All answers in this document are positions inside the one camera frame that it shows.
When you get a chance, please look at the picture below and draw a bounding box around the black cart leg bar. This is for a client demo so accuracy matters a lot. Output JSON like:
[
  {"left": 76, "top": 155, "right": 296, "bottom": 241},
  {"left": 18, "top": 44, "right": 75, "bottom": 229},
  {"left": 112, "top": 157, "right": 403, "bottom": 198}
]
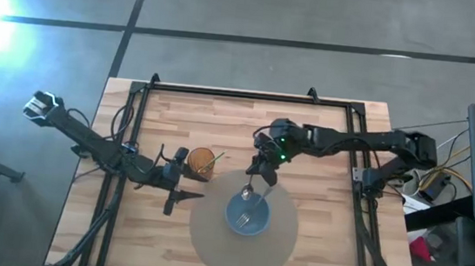
[{"left": 402, "top": 189, "right": 475, "bottom": 238}]

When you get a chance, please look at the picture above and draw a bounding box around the black power adapter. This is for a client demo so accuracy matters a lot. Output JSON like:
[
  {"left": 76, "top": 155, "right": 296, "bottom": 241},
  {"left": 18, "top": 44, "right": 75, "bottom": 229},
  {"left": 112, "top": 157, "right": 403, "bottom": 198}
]
[{"left": 417, "top": 170, "right": 453, "bottom": 205}]

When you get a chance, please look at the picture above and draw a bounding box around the yellow cable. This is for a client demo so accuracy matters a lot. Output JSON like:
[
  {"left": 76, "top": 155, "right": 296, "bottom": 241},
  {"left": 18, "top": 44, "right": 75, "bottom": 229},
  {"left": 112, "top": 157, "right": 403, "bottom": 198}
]
[{"left": 418, "top": 141, "right": 475, "bottom": 196}]

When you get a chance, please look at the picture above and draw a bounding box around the silver metal spoon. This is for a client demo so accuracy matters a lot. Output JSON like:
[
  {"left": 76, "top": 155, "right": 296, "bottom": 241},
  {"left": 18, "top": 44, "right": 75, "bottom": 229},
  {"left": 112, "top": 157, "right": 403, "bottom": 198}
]
[{"left": 240, "top": 173, "right": 256, "bottom": 202}]

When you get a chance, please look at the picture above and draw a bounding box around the round grey placemat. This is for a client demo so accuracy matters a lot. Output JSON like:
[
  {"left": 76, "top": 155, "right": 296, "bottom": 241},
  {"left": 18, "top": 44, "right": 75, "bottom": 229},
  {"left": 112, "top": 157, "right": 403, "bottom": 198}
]
[{"left": 184, "top": 165, "right": 304, "bottom": 266}]

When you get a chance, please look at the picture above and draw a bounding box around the black aluminium table frame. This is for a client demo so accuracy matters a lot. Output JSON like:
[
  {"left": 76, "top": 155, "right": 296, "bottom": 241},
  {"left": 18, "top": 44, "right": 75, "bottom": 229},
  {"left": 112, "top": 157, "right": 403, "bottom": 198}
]
[{"left": 49, "top": 63, "right": 434, "bottom": 266}]

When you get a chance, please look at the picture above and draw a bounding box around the red object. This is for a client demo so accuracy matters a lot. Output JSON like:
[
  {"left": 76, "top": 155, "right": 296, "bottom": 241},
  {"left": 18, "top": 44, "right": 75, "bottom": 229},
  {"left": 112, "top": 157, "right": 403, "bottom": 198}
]
[{"left": 407, "top": 235, "right": 436, "bottom": 263}]

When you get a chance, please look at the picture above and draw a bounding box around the white cable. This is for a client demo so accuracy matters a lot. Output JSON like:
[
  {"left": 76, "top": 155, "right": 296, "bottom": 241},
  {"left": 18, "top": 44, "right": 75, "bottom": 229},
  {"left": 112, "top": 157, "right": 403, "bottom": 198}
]
[{"left": 431, "top": 125, "right": 471, "bottom": 190}]

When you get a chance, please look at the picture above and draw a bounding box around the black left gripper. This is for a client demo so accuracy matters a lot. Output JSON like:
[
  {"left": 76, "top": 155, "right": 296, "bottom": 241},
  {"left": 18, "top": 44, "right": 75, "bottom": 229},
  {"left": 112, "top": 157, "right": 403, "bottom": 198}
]
[{"left": 154, "top": 144, "right": 216, "bottom": 221}]

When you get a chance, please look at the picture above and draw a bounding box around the white power strip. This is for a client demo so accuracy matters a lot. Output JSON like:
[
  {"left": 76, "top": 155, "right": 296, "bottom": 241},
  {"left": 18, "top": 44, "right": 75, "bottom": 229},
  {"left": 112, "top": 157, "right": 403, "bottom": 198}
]
[{"left": 398, "top": 192, "right": 433, "bottom": 217}]

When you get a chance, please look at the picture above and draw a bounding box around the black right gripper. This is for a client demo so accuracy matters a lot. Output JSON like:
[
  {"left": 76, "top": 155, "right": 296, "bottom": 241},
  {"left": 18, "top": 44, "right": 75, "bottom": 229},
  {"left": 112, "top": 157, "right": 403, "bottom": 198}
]
[{"left": 244, "top": 130, "right": 293, "bottom": 190}]

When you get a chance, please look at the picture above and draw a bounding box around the blue bowl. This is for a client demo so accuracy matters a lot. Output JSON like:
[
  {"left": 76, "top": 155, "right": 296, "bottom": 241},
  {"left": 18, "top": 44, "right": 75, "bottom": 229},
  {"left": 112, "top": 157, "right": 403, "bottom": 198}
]
[{"left": 222, "top": 188, "right": 275, "bottom": 239}]

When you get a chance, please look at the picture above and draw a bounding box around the thin grey cable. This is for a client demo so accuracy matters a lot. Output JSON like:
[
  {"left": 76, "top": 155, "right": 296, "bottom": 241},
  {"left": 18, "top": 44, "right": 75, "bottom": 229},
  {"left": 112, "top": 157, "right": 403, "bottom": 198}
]
[{"left": 391, "top": 112, "right": 470, "bottom": 139}]

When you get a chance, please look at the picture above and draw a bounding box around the green plastic straw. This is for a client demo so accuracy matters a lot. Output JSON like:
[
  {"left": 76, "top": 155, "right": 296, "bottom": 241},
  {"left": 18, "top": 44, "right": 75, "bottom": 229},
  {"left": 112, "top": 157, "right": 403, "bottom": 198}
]
[{"left": 196, "top": 148, "right": 228, "bottom": 177}]

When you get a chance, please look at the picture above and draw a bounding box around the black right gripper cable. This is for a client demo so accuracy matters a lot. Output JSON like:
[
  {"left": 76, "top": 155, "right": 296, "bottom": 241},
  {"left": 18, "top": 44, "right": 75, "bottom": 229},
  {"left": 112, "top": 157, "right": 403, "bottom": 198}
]
[{"left": 251, "top": 123, "right": 275, "bottom": 155}]

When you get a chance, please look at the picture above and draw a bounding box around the silver metal fork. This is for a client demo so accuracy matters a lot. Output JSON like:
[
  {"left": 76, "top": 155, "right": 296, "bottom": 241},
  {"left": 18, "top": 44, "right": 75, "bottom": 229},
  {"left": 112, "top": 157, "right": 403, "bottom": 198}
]
[{"left": 234, "top": 182, "right": 275, "bottom": 232}]

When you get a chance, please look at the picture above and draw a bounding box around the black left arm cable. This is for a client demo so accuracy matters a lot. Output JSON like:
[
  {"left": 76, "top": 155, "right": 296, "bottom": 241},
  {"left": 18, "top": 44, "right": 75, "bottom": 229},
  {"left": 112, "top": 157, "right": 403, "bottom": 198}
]
[{"left": 108, "top": 102, "right": 137, "bottom": 146}]

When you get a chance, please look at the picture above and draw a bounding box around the amber plastic cup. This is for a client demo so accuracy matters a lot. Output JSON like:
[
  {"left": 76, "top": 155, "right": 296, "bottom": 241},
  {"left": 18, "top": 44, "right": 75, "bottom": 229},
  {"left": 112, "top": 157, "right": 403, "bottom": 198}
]
[{"left": 184, "top": 146, "right": 217, "bottom": 183}]

